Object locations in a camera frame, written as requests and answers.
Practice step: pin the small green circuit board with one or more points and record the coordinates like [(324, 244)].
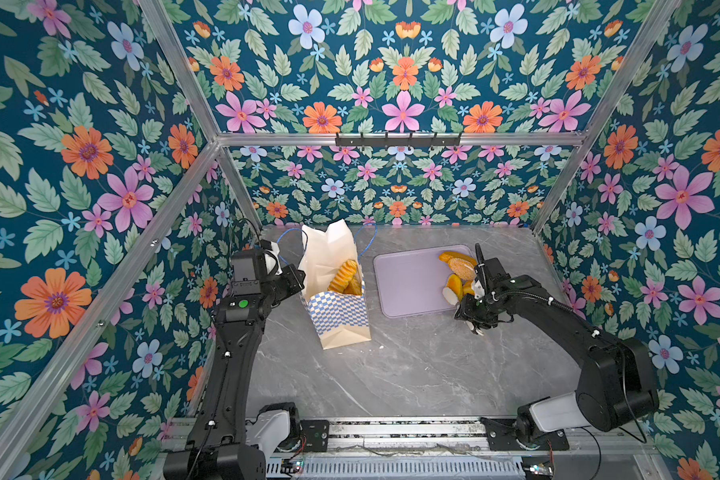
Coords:
[(291, 467)]

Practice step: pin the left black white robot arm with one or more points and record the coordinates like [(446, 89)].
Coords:
[(218, 446)]

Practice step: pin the brown sandwich fake bread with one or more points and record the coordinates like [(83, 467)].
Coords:
[(464, 270)]

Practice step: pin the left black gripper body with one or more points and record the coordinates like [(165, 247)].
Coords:
[(279, 287)]

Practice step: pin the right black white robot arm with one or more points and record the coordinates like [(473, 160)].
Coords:
[(617, 383)]

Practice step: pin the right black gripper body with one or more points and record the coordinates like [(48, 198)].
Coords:
[(480, 310)]

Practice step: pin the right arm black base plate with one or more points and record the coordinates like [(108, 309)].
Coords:
[(503, 434)]

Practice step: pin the flat orange fake bread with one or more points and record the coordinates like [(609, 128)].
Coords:
[(447, 256)]

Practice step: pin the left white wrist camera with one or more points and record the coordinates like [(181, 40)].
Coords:
[(271, 256)]

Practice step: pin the blue checkered paper bag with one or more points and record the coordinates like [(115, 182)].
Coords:
[(339, 319)]

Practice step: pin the ridged roll fake bread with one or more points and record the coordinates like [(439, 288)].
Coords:
[(354, 287)]

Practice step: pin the lilac plastic tray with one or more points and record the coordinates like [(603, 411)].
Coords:
[(411, 283)]

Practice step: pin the white perforated cable duct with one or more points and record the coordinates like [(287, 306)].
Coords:
[(402, 468)]

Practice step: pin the black hook rail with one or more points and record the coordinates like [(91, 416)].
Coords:
[(414, 140)]

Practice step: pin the aluminium cage frame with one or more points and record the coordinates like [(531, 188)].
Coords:
[(98, 140)]

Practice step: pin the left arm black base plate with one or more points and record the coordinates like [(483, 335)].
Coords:
[(311, 436)]

